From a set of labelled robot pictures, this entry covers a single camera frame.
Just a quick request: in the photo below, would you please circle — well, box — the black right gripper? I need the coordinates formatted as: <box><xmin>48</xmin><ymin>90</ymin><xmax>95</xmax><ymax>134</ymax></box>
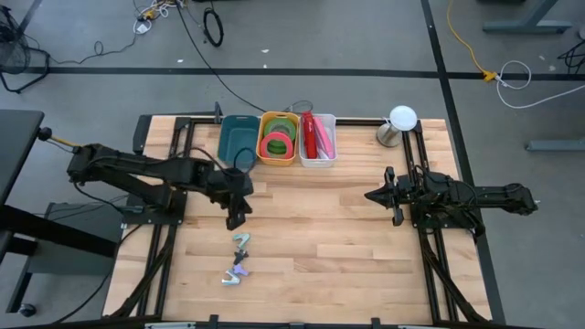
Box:
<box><xmin>364</xmin><ymin>166</ymin><xmax>415</xmax><ymax>228</ymax></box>

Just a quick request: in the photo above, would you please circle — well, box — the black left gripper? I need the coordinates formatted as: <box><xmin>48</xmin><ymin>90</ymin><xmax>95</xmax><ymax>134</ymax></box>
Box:
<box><xmin>207</xmin><ymin>167</ymin><xmax>255</xmax><ymax>231</ymax></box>

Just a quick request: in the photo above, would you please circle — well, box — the purple staple remover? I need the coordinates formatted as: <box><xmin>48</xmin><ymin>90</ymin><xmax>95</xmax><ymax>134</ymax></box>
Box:
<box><xmin>221</xmin><ymin>263</ymin><xmax>250</xmax><ymax>287</ymax></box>

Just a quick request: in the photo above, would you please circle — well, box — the pink tape roll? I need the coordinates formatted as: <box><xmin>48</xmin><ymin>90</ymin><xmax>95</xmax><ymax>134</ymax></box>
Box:
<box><xmin>260</xmin><ymin>132</ymin><xmax>294</xmax><ymax>160</ymax></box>

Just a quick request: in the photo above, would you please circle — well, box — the yellow plastic bin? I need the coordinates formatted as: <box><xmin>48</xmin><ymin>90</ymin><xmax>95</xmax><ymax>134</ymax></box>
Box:
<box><xmin>255</xmin><ymin>111</ymin><xmax>301</xmax><ymax>166</ymax></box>

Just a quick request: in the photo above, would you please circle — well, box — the white plastic bin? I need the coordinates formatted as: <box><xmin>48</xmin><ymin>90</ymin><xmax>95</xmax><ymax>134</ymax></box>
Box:
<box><xmin>298</xmin><ymin>112</ymin><xmax>338</xmax><ymax>169</ymax></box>

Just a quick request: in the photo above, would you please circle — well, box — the teal plastic bin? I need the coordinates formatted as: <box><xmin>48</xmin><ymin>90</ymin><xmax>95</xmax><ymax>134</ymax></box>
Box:
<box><xmin>218</xmin><ymin>114</ymin><xmax>261</xmax><ymax>169</ymax></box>

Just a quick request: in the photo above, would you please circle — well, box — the white mushroom lamp metal base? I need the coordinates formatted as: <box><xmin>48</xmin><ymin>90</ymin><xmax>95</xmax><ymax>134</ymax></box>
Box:
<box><xmin>376</xmin><ymin>105</ymin><xmax>419</xmax><ymax>148</ymax></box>

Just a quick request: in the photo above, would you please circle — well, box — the grey desk leg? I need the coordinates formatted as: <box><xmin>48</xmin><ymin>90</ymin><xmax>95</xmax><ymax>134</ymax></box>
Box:
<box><xmin>525</xmin><ymin>139</ymin><xmax>585</xmax><ymax>152</ymax></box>
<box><xmin>483</xmin><ymin>0</ymin><xmax>572</xmax><ymax>34</ymax></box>

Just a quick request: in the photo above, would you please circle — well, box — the black desk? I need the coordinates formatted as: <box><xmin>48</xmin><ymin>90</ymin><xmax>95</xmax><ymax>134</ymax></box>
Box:
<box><xmin>0</xmin><ymin>109</ymin><xmax>118</xmax><ymax>316</ymax></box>

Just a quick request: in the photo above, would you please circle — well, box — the black floor fan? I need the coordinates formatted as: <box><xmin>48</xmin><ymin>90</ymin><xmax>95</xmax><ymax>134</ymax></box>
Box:
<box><xmin>0</xmin><ymin>6</ymin><xmax>50</xmax><ymax>95</ymax></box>

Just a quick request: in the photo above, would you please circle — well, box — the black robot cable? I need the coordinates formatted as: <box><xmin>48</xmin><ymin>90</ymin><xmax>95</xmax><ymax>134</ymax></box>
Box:
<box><xmin>232</xmin><ymin>146</ymin><xmax>259</xmax><ymax>175</ymax></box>

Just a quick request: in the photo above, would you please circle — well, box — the long black floor cable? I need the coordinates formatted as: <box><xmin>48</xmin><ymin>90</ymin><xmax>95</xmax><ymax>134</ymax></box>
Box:
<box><xmin>175</xmin><ymin>0</ymin><xmax>269</xmax><ymax>114</ymax></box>

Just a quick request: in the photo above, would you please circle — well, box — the yellow floor cable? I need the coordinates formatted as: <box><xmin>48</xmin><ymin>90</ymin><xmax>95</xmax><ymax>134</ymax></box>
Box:
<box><xmin>446</xmin><ymin>0</ymin><xmax>498</xmax><ymax>83</ymax></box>

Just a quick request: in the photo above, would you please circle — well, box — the white floor cable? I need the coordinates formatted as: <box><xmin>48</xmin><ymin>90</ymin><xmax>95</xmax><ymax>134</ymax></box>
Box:
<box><xmin>495</xmin><ymin>60</ymin><xmax>585</xmax><ymax>110</ymax></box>

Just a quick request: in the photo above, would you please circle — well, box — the black cable coil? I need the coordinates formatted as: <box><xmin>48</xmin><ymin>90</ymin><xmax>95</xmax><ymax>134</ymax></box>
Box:
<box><xmin>203</xmin><ymin>7</ymin><xmax>225</xmax><ymax>48</ymax></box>

